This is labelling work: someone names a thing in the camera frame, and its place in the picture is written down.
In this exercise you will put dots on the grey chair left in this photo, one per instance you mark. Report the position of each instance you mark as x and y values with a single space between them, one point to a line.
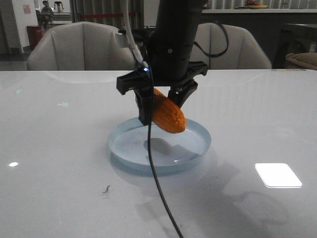
81 46

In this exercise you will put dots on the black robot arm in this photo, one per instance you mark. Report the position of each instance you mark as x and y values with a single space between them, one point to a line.
176 17

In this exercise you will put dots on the grey chair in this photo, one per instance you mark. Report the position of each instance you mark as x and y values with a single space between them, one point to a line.
239 50
81 46

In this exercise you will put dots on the red trash bin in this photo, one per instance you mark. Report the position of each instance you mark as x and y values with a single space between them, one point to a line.
34 35

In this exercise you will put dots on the grey chair right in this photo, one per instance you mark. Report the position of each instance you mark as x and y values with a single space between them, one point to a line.
239 50

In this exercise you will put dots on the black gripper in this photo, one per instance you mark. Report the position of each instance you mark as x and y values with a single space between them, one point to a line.
169 64

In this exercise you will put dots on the seated person in background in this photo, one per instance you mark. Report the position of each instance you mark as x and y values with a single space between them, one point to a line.
44 16

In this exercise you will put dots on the light blue plate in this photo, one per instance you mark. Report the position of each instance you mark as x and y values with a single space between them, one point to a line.
170 152

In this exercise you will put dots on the dark kitchen counter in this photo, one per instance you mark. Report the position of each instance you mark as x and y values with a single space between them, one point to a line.
278 31

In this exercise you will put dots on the orange corn cob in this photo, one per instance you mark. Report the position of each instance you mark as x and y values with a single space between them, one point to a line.
167 115

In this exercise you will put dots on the fruit bowl on counter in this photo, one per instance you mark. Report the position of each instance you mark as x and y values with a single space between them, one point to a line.
253 4

